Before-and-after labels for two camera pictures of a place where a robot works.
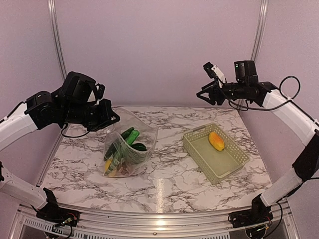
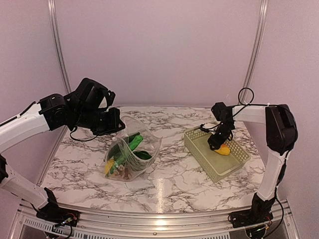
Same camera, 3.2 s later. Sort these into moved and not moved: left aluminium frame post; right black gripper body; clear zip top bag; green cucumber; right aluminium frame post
Moved: green cucumber; clear zip top bag; right black gripper body
Not moved: right aluminium frame post; left aluminium frame post
